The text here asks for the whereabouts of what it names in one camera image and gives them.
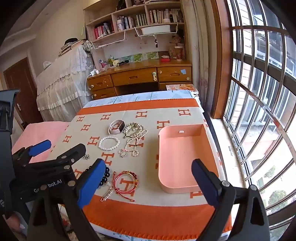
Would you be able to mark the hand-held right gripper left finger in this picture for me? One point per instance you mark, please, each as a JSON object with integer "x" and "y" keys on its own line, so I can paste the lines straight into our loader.
{"x": 90, "y": 185}

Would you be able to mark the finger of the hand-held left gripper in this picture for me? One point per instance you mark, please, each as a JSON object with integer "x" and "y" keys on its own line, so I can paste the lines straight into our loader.
{"x": 40, "y": 147}
{"x": 69, "y": 157}

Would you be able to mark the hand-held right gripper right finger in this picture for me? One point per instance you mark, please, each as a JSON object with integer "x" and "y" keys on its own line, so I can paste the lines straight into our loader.
{"x": 204, "y": 185}

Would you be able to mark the pink storage box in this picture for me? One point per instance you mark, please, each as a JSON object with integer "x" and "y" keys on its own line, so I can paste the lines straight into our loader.
{"x": 182, "y": 153}

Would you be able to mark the pearl brooch with rhinestones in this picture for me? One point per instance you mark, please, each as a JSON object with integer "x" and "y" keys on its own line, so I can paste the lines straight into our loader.
{"x": 121, "y": 154}

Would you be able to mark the pink cloth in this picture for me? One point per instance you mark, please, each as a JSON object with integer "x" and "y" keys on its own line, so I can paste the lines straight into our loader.
{"x": 39, "y": 132}

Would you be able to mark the small gold brooch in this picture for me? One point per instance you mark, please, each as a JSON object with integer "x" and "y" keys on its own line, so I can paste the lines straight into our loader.
{"x": 86, "y": 157}

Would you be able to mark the orange and beige patterned blanket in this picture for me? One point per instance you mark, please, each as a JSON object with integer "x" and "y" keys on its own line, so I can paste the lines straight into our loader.
{"x": 150, "y": 208}

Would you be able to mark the brown wooden door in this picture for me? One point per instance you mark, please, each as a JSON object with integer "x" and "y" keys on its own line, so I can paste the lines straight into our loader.
{"x": 20, "y": 83}

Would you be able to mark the white lace furniture cover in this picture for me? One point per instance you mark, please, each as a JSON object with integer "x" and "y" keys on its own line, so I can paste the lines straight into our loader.
{"x": 62, "y": 81}

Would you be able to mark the open magazine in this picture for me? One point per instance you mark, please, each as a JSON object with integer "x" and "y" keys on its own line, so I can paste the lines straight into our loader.
{"x": 182, "y": 87}

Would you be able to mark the metal window grille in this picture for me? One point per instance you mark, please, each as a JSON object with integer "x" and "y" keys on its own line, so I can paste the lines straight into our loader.
{"x": 261, "y": 102}

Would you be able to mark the small bottles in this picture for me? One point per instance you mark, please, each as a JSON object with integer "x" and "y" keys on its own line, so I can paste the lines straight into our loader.
{"x": 112, "y": 61}

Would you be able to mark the wooden desk with drawers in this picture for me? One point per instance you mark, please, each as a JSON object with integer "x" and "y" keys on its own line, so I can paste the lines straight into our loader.
{"x": 136, "y": 76}

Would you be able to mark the stack of books with hat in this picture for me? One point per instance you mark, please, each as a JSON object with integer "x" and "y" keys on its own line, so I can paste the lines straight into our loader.
{"x": 70, "y": 45}

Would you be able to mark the black flashlight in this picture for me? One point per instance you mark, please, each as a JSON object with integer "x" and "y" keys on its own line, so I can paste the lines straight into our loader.
{"x": 123, "y": 62}

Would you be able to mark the blue sticker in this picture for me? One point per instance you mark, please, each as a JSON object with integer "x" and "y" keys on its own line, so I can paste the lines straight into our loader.
{"x": 183, "y": 71}

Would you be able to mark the pale green drawer lock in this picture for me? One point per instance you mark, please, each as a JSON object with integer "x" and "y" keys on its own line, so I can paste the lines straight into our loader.
{"x": 154, "y": 75}

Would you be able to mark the green picture cards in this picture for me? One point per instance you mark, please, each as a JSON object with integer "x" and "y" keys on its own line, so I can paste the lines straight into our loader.
{"x": 138, "y": 56}

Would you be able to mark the small red box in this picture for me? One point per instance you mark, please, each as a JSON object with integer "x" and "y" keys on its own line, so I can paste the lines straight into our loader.
{"x": 165, "y": 60}

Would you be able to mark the red patterned jar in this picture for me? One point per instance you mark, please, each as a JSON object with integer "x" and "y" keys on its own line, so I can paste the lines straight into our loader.
{"x": 179, "y": 53}

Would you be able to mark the pale floral curtain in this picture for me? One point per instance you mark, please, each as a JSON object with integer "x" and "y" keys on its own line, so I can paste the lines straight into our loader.
{"x": 198, "y": 46}

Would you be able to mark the hanging keys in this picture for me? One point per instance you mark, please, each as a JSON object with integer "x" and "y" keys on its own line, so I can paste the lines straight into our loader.
{"x": 156, "y": 43}

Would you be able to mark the row of books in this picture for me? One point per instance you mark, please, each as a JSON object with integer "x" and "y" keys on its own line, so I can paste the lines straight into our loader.
{"x": 141, "y": 20}

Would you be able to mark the wooden window frame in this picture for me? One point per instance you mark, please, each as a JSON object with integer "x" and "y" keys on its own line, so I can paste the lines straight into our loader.
{"x": 220, "y": 58}

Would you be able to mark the wooden wall bookshelf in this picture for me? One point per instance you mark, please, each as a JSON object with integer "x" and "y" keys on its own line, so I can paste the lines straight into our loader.
{"x": 136, "y": 8}

